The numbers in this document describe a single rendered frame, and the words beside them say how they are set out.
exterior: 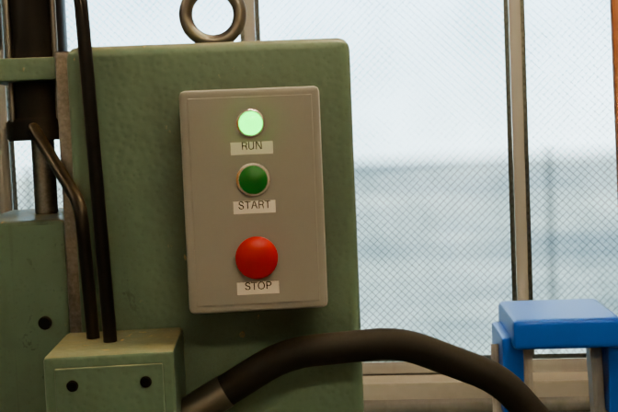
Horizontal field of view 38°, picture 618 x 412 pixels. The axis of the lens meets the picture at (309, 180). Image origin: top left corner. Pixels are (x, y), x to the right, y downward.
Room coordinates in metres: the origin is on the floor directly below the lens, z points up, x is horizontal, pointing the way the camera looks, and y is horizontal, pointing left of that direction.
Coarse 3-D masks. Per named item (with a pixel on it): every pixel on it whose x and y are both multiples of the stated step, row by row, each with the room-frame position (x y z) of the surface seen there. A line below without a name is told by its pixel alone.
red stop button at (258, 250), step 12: (252, 240) 0.64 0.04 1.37; (264, 240) 0.64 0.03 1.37; (240, 252) 0.64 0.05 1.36; (252, 252) 0.63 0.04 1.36; (264, 252) 0.64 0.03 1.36; (276, 252) 0.64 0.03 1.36; (240, 264) 0.64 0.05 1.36; (252, 264) 0.63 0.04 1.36; (264, 264) 0.64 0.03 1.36; (276, 264) 0.64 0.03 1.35; (252, 276) 0.64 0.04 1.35; (264, 276) 0.64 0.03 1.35
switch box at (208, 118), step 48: (192, 96) 0.64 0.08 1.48; (240, 96) 0.65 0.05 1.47; (288, 96) 0.65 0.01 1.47; (192, 144) 0.64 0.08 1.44; (288, 144) 0.65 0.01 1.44; (192, 192) 0.64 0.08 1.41; (240, 192) 0.65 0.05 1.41; (288, 192) 0.65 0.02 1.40; (192, 240) 0.64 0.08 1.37; (240, 240) 0.64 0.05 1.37; (288, 240) 0.65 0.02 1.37; (192, 288) 0.64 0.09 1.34; (288, 288) 0.65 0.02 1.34
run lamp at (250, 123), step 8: (248, 112) 0.64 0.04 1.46; (256, 112) 0.64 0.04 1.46; (240, 120) 0.64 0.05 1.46; (248, 120) 0.64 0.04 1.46; (256, 120) 0.64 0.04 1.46; (264, 120) 0.64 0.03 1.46; (240, 128) 0.64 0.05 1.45; (248, 128) 0.64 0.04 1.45; (256, 128) 0.64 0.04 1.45; (248, 136) 0.64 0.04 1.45
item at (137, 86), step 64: (128, 64) 0.70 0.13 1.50; (192, 64) 0.70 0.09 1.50; (256, 64) 0.71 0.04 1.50; (320, 64) 0.71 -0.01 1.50; (128, 128) 0.70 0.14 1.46; (128, 192) 0.70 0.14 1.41; (128, 256) 0.70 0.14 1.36; (128, 320) 0.70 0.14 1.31; (192, 320) 0.70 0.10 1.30; (256, 320) 0.71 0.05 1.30; (320, 320) 0.71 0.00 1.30; (192, 384) 0.70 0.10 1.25; (320, 384) 0.71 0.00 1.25
